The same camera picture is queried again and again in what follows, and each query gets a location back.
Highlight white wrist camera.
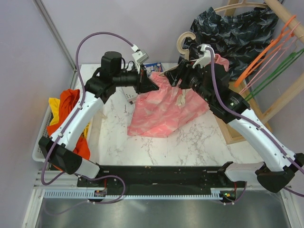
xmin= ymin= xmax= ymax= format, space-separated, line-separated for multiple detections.
xmin=131 ymin=44 xmax=149 ymax=73
xmin=192 ymin=44 xmax=215 ymax=68

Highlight dark leaf-print shorts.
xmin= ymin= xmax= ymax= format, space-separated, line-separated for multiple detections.
xmin=182 ymin=8 xmax=278 ymax=81

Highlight beige plastic hanger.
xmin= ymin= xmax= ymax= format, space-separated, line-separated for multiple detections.
xmin=176 ymin=31 xmax=197 ymax=58

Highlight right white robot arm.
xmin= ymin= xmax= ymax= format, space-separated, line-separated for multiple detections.
xmin=164 ymin=60 xmax=304 ymax=193

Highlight green plastic hanger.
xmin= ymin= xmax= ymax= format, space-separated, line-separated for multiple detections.
xmin=245 ymin=48 xmax=304 ymax=102

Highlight aluminium frame post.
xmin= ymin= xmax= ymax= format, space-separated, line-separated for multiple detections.
xmin=34 ymin=0 xmax=79 ymax=72

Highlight white laundry basket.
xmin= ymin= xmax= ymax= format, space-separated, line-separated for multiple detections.
xmin=32 ymin=104 xmax=95 ymax=163

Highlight beige hanger under dark shorts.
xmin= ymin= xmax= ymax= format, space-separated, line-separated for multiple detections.
xmin=214 ymin=0 xmax=268 ymax=16

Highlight pink patterned shorts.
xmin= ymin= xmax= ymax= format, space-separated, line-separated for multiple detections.
xmin=127 ymin=54 xmax=230 ymax=138

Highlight orange garment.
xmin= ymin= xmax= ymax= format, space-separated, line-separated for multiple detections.
xmin=47 ymin=89 xmax=91 ymax=160

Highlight white slotted cable duct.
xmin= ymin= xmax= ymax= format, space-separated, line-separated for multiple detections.
xmin=44 ymin=188 xmax=224 ymax=200

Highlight blue booklet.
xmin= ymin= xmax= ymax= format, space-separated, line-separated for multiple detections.
xmin=144 ymin=62 xmax=163 ymax=76

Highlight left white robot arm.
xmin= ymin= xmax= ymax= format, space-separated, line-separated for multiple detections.
xmin=38 ymin=50 xmax=159 ymax=187

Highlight pink wire hanger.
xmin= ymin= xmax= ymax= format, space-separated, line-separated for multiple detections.
xmin=239 ymin=35 xmax=298 ymax=97

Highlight orange plastic hanger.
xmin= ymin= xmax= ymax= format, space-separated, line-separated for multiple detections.
xmin=234 ymin=15 xmax=296 ymax=87

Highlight grey book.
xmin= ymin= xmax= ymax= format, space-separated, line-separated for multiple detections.
xmin=121 ymin=68 xmax=176 ymax=105

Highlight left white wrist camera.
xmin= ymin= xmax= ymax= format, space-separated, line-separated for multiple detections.
xmin=131 ymin=44 xmax=149 ymax=73

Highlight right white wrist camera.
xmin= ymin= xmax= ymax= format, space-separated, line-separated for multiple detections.
xmin=192 ymin=44 xmax=215 ymax=68

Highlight yellow garment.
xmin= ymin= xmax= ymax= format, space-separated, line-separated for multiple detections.
xmin=48 ymin=98 xmax=90 ymax=139

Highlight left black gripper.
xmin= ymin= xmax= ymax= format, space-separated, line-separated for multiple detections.
xmin=113 ymin=63 xmax=159 ymax=95

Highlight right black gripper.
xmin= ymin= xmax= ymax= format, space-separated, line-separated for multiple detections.
xmin=164 ymin=59 xmax=215 ymax=105

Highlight wooden hanger rack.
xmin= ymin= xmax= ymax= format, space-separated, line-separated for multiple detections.
xmin=216 ymin=0 xmax=304 ymax=144

